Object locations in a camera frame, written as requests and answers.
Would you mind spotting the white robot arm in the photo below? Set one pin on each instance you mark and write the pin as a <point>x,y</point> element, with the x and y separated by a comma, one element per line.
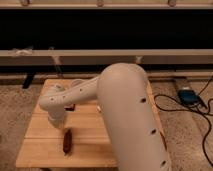
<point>121,93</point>

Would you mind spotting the dark brown rectangular block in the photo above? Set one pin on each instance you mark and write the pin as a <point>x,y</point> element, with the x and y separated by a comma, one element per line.
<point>70,108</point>

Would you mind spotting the blue device on floor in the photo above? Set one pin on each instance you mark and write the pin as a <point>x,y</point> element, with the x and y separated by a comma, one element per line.
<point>188,96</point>

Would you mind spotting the wooden table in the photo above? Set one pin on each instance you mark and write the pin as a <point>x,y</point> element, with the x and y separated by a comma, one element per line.
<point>42,146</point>

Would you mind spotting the black table leg bracket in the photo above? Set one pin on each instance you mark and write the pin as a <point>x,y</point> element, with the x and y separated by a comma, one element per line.
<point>28,80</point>

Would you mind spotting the grey horizontal rail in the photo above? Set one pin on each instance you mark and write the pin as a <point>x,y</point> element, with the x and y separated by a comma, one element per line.
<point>95,57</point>

